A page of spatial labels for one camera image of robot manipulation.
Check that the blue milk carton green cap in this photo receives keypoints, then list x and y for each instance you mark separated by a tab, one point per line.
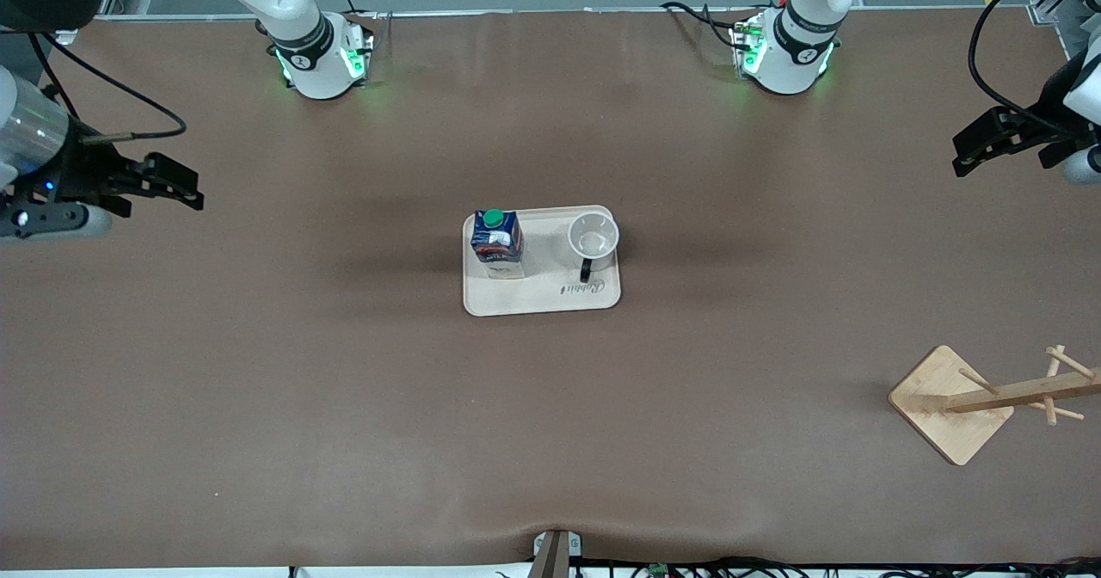
497	238

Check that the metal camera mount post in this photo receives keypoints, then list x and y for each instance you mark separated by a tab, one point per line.
555	556

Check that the cream plastic tray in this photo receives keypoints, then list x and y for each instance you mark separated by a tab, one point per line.
550	298

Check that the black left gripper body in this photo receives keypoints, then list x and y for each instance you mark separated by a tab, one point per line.
1048	116

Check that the small green circuit board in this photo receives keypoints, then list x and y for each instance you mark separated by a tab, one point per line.
659	570

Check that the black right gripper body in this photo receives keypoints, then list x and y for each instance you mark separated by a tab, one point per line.
76	174

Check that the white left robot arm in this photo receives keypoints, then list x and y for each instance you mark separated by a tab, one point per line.
787	66

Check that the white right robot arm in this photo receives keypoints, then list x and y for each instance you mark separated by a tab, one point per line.
314	70

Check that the wooden mug tree stand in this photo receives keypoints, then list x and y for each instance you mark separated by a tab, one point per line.
946	406

